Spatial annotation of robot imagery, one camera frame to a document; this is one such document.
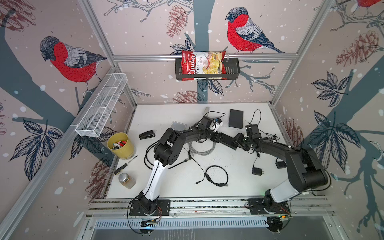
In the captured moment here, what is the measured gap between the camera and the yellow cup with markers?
83 centimetres

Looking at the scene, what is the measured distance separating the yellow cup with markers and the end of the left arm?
417mm

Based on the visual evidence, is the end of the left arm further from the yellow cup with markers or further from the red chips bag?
the yellow cup with markers

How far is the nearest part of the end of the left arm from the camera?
0.84m
